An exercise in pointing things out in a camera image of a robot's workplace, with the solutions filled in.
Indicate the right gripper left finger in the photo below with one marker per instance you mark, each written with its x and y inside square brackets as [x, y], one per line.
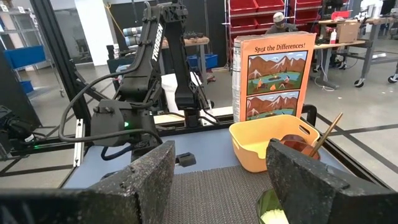
[109, 202]

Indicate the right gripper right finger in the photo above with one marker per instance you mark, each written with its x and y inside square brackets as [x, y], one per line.
[326, 199]

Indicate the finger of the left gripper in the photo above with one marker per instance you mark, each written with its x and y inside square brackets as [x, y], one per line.
[186, 159]

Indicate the orange cereal box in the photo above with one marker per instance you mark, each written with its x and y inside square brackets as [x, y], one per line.
[273, 77]

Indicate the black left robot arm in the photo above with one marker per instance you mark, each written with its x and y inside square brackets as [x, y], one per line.
[146, 71]

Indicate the dark woven placemat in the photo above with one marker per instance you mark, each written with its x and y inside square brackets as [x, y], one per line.
[217, 196]

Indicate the green watermelon cup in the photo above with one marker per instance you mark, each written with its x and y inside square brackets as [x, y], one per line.
[269, 211]

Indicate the red translucent cup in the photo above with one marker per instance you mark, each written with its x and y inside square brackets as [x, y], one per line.
[295, 142]

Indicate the yellow plastic bin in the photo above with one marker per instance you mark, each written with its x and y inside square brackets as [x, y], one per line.
[255, 140]

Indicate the blue storage bin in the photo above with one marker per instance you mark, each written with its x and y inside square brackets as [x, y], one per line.
[205, 61]
[25, 56]

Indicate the red storage shelf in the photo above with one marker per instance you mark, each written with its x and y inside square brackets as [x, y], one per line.
[248, 15]

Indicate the wheeled workbench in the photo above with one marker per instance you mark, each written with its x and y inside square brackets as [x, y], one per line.
[367, 46]

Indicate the white bottle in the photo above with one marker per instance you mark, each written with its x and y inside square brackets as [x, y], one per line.
[333, 37]

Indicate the person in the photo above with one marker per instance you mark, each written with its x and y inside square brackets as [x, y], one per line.
[281, 25]

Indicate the cardboard box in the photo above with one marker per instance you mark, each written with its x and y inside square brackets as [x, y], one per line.
[348, 32]

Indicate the aluminium frame bracket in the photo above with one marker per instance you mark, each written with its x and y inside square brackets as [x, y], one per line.
[78, 143]

